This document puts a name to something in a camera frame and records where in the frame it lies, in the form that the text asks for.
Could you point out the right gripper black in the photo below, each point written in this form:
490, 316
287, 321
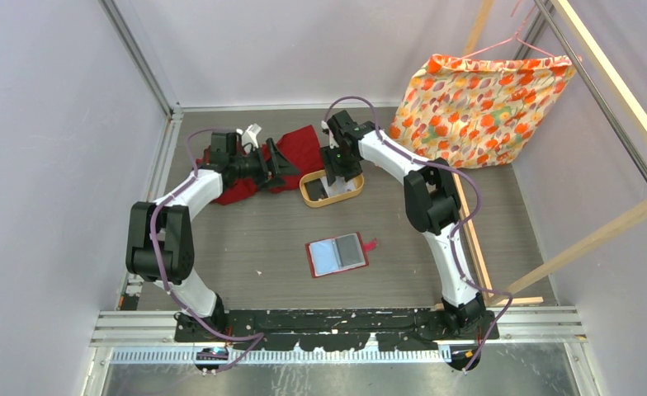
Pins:
332, 170

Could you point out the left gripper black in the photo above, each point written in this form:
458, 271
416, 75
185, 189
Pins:
280, 167

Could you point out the white VIP card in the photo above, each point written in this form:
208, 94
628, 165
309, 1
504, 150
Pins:
339, 187

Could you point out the yellow oval tray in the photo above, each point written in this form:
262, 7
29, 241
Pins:
359, 181

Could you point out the red card holder wallet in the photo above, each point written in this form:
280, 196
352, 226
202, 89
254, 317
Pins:
331, 256

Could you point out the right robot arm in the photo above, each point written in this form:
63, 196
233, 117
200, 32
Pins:
431, 200

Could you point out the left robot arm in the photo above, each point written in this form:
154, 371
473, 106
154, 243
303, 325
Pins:
160, 246

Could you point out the floral fabric bag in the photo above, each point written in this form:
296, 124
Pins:
477, 113

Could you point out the pink clothes hanger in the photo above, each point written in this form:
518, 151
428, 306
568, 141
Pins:
539, 17

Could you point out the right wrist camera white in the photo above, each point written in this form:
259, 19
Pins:
332, 142

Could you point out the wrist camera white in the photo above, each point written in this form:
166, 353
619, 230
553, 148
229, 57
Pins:
249, 138
332, 142

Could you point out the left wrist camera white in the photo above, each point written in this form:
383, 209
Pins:
249, 138

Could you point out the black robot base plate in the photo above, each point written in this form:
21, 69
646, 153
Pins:
415, 329

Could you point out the aluminium frame rail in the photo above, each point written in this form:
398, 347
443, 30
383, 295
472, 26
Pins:
203, 333

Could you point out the wooden frame rack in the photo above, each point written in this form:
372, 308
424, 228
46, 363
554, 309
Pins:
568, 218

